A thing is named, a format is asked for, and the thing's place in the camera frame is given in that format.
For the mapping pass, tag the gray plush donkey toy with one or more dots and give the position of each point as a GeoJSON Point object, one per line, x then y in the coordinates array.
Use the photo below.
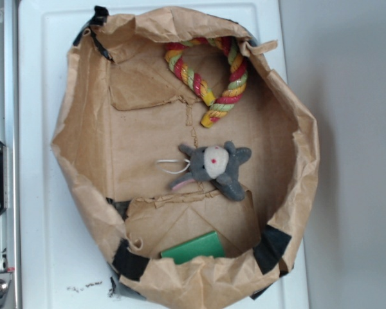
{"type": "Point", "coordinates": [216, 164]}

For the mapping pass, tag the brown paper bag bin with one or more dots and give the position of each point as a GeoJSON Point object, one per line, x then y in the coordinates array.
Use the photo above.
{"type": "Point", "coordinates": [124, 110]}

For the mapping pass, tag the green block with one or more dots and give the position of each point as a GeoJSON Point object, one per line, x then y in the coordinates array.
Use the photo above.
{"type": "Point", "coordinates": [208, 245]}

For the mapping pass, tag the white plastic tray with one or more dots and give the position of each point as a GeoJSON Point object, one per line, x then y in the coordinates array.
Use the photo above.
{"type": "Point", "coordinates": [61, 266]}

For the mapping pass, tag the multicolor twisted rope toy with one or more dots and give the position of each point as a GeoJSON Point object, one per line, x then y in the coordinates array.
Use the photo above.
{"type": "Point", "coordinates": [218, 107]}

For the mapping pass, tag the aluminium frame rail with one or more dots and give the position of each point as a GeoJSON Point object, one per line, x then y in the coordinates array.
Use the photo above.
{"type": "Point", "coordinates": [10, 252]}

